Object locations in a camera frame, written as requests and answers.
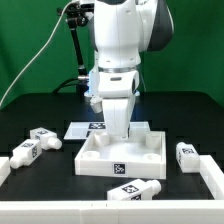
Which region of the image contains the white square tabletop part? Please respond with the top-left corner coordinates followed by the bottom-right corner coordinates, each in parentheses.
top-left (74, 130), bottom-right (166, 179)

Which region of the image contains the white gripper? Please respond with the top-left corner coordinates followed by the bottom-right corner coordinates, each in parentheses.
top-left (95, 70), bottom-right (139, 137)

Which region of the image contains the white obstacle fence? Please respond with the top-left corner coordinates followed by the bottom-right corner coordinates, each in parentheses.
top-left (0, 155), bottom-right (224, 224)

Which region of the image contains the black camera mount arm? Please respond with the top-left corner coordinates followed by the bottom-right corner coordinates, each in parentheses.
top-left (54, 2), bottom-right (94, 94)

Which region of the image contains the black cable on table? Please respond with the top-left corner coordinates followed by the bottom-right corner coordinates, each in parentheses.
top-left (52, 77), bottom-right (89, 94)

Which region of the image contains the white cable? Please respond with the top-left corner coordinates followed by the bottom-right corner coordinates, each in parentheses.
top-left (0, 0), bottom-right (77, 108)

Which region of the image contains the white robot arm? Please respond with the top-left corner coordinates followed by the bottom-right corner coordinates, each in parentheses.
top-left (91, 0), bottom-right (174, 137)

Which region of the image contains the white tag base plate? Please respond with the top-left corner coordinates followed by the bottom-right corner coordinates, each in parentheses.
top-left (64, 121), bottom-right (150, 140)

